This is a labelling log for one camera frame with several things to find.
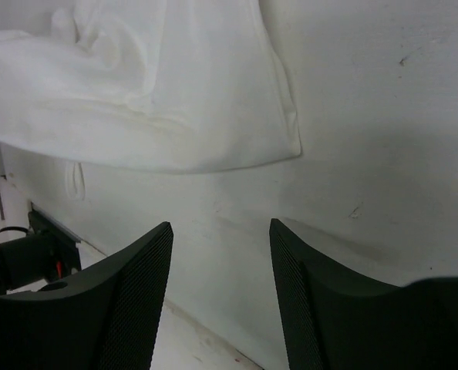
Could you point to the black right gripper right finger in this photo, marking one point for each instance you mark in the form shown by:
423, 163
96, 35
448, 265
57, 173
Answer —
336, 318

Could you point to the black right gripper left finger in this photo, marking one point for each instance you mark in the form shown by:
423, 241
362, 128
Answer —
103, 317

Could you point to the white tank top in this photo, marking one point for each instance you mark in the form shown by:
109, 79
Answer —
161, 86

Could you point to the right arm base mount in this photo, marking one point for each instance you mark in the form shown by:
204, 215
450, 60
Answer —
47, 251

